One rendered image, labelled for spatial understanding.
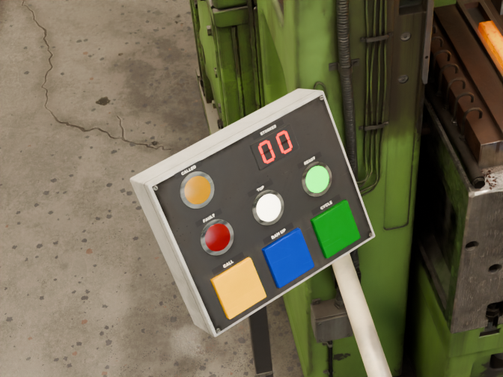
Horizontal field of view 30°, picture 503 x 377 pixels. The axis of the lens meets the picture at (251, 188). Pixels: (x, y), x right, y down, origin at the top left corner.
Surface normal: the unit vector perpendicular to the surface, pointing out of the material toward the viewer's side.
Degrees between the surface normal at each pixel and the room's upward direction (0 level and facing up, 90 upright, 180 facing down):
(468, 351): 90
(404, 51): 90
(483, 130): 0
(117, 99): 0
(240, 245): 60
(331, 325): 90
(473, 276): 90
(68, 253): 0
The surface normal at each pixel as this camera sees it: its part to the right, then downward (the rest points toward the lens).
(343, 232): 0.47, 0.14
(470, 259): 0.18, 0.70
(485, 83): -0.07, -0.69
